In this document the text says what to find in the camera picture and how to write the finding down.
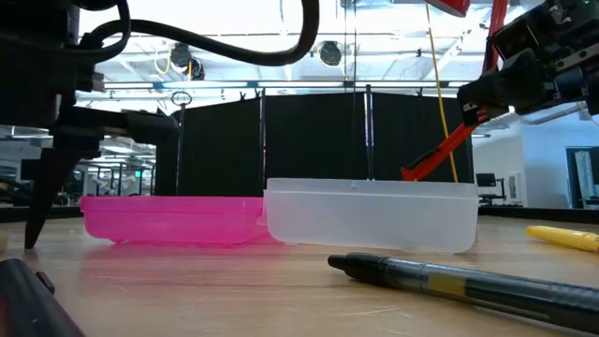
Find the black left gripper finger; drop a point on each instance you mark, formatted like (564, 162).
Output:
(51, 187)

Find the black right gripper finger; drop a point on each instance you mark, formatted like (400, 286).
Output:
(510, 86)

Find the black retractable pen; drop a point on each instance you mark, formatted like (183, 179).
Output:
(23, 304)

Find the yellow highlighter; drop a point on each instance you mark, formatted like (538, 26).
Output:
(566, 237)

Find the clear plastic supply box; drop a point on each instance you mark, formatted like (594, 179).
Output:
(369, 215)

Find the black pen with yellow band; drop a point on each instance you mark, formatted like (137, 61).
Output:
(468, 285)

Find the pink plastic box lid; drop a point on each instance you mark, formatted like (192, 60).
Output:
(173, 220)

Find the black computer monitor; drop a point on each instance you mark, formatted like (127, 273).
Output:
(28, 168)
(486, 180)

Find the red desk lamp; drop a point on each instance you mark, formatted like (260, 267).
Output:
(437, 154)

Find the black folding partition screen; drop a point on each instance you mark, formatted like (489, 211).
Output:
(313, 140)

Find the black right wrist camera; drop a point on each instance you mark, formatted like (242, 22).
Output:
(512, 37)

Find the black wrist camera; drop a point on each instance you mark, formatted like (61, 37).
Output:
(150, 126)
(512, 37)

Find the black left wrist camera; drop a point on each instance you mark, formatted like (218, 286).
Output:
(150, 126)

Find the black aluminium table frame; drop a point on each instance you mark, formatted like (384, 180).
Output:
(538, 213)

